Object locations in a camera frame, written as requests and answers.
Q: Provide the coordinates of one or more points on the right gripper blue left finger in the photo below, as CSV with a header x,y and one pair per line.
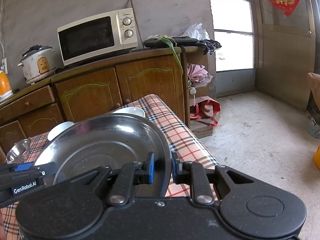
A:
x,y
125,180

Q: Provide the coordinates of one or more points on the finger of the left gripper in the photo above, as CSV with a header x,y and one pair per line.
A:
x,y
13,174

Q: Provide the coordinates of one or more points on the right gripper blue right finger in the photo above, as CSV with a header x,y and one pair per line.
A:
x,y
199,180

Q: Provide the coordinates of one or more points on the small steel bowl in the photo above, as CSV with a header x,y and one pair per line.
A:
x,y
19,152

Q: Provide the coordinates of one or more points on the large steel plate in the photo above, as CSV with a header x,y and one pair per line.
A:
x,y
110,140

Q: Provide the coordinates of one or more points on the plaid tablecloth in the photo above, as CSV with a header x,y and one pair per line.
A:
x,y
180,139

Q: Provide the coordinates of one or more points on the red gift bag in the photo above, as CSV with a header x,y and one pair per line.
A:
x,y
205,110

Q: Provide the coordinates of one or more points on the blue patterned ceramic bowl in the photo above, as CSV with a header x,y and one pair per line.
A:
x,y
58,129

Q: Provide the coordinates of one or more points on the white ceramic bowl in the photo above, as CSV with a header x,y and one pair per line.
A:
x,y
136,111

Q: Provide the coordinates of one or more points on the orange electric kettle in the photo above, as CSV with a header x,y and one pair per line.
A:
x,y
5,88

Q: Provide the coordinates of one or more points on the pink cloth bundle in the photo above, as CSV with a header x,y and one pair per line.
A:
x,y
197,74

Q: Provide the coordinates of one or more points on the wooden kitchen cabinet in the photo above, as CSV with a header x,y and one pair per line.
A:
x,y
90,90

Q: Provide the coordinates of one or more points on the white power strip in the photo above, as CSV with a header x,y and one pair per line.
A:
x,y
4,66

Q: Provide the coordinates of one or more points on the white rice cooker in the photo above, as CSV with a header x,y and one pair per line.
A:
x,y
37,63

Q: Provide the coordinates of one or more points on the orange bucket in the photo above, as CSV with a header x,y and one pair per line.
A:
x,y
316,158

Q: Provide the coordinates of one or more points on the cream microwave oven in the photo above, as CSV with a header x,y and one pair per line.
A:
x,y
97,35

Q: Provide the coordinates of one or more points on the white plastic bag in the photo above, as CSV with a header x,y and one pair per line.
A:
x,y
196,31

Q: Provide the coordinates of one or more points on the cardboard box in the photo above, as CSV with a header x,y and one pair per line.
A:
x,y
313,80

